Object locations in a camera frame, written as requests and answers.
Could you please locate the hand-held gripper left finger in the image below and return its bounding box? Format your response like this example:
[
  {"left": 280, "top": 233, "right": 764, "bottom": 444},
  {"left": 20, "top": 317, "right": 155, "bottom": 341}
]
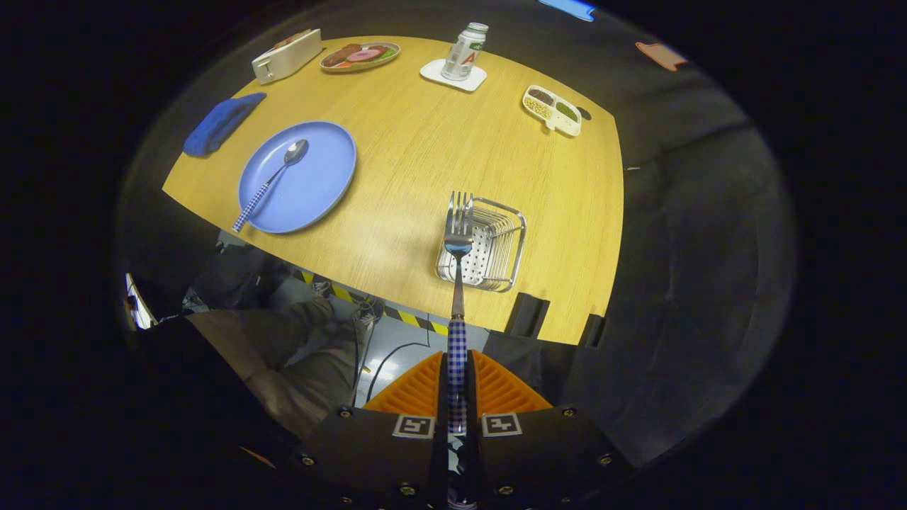
[{"left": 287, "top": 351, "right": 449, "bottom": 510}]

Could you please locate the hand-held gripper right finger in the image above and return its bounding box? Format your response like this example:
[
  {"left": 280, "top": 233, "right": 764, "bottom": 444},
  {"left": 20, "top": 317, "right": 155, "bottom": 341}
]
[{"left": 464, "top": 349, "right": 638, "bottom": 510}]

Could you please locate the fork with checked handle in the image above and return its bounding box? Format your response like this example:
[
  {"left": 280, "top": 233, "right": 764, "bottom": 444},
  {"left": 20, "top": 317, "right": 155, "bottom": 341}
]
[{"left": 444, "top": 191, "right": 474, "bottom": 436}]

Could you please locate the spoon with checked handle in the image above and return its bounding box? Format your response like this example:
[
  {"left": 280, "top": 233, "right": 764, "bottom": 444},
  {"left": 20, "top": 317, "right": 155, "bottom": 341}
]
[{"left": 232, "top": 139, "right": 310, "bottom": 234}]

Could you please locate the person's trousered leg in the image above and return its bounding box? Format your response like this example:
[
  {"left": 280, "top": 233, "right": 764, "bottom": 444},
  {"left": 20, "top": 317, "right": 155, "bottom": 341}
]
[
  {"left": 186, "top": 301, "right": 355, "bottom": 387},
  {"left": 244, "top": 340, "right": 359, "bottom": 440}
]

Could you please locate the black table clamp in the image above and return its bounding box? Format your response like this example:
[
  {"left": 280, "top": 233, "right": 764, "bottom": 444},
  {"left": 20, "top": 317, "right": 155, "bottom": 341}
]
[
  {"left": 505, "top": 292, "right": 551, "bottom": 339},
  {"left": 579, "top": 314, "right": 607, "bottom": 348}
]

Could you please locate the white edged device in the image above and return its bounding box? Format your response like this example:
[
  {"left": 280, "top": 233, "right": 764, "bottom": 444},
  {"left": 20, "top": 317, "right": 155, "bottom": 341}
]
[{"left": 124, "top": 273, "right": 158, "bottom": 332}]

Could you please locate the blue round plate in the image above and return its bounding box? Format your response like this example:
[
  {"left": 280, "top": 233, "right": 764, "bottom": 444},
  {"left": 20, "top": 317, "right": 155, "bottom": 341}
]
[{"left": 237, "top": 120, "right": 358, "bottom": 234}]

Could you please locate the white divided bean dish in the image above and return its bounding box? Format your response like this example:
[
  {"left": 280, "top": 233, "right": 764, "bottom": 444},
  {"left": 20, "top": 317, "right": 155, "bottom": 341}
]
[{"left": 522, "top": 85, "right": 583, "bottom": 137}]

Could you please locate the blue folded cloth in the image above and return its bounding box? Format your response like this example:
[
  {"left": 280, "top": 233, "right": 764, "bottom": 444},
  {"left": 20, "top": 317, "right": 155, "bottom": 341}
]
[{"left": 183, "top": 92, "right": 268, "bottom": 158}]

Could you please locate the white square coaster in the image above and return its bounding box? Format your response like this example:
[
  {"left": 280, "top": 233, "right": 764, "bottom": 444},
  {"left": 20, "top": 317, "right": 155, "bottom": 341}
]
[{"left": 419, "top": 58, "right": 488, "bottom": 93}]

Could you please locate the oval plate of food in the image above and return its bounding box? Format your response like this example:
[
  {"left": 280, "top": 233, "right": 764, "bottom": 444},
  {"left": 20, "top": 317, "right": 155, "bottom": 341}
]
[{"left": 320, "top": 42, "right": 401, "bottom": 73}]

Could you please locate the white toaster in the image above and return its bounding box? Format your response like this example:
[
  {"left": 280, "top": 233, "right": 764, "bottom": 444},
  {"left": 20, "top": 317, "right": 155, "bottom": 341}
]
[{"left": 252, "top": 28, "right": 323, "bottom": 86}]

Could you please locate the white green drink bottle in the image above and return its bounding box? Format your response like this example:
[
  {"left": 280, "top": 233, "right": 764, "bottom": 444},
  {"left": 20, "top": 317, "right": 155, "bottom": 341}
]
[{"left": 441, "top": 22, "right": 490, "bottom": 81}]

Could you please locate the black floor cable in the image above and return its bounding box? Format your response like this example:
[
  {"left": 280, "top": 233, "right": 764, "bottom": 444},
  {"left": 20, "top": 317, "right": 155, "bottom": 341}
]
[{"left": 365, "top": 342, "right": 433, "bottom": 404}]

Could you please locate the metal wire basket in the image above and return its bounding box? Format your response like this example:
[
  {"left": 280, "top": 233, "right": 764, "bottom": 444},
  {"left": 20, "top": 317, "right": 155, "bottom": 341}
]
[{"left": 435, "top": 197, "right": 528, "bottom": 293}]

